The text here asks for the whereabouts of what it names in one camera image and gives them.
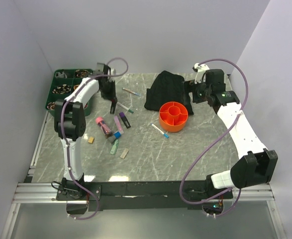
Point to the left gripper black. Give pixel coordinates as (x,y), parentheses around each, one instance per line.
(111,96)

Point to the grey clips in tray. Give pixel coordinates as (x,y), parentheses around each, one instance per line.
(60,75)

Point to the pink cap clear tube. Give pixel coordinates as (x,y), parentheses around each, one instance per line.
(103,126)

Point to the brown white band bundle middle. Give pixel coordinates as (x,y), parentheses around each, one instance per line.
(61,89)

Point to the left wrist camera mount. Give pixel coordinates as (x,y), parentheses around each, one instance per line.
(100,69)

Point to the brown white band bundle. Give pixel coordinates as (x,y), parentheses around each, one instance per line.
(51,106)
(61,89)

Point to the long cork eraser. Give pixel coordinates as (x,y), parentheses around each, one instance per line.
(124,153)

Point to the purple cap black highlighter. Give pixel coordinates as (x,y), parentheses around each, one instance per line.
(124,120)

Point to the black folded cloth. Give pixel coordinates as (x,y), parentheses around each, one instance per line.
(167,87)

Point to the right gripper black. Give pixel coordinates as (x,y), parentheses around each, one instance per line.
(191,83)

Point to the small cork block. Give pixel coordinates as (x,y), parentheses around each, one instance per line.
(91,140)

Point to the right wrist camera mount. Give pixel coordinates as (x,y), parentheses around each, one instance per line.
(200,70)

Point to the orange round pen holder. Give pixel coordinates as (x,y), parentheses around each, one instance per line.
(173,116)

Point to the green compartment tray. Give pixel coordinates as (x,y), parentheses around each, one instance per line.
(64,82)

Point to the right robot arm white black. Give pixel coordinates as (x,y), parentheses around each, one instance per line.
(256,163)

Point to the light pink highlighter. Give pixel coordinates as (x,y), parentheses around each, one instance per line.
(118,125)

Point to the mint green correction tape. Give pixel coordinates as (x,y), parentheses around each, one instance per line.
(114,147)

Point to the blue tip thin pen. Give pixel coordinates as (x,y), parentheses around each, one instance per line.
(131,92)

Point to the blue cap glue stick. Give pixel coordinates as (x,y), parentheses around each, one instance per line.
(114,137)

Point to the brown white band bundle bottom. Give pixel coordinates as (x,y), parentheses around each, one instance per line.
(51,106)

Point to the blue cap white marker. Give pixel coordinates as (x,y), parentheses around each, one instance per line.
(159,130)

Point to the brown band bundle top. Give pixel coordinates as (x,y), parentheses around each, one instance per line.
(81,73)

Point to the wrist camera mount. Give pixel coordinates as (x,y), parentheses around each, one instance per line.
(100,69)
(200,70)

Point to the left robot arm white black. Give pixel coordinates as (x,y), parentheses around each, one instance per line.
(70,119)

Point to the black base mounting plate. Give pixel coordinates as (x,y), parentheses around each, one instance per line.
(139,195)

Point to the green cap white marker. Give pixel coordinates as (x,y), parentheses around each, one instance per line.
(124,107)

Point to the aluminium rail frame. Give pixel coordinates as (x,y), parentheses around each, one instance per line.
(42,193)

